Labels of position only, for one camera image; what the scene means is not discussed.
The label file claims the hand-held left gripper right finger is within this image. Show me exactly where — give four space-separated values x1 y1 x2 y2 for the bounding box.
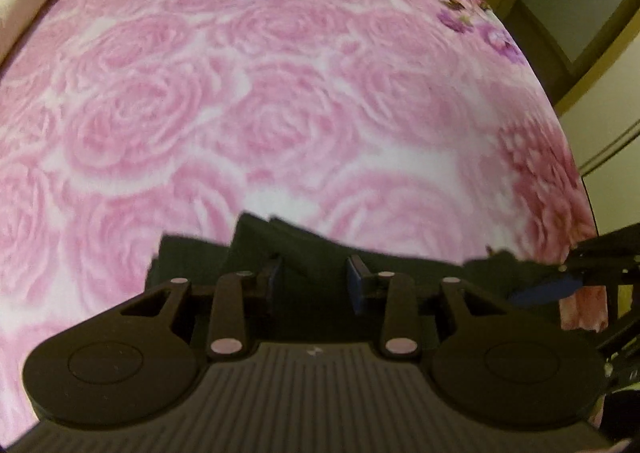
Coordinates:
346 254 501 362

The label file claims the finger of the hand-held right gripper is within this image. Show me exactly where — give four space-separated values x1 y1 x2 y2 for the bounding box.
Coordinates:
572 223 640 262
510 255 640 309

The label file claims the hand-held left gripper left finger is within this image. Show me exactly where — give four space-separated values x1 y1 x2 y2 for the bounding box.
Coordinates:
118 259 283 362

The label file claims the black long-sleeve shirt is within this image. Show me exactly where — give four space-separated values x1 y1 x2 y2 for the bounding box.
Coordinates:
145 212 566 329

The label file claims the pink floral blanket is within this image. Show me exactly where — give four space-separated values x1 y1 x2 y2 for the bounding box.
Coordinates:
0 0 608 434

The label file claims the wooden door frame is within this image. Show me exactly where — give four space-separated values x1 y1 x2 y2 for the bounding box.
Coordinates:
495 0 640 116

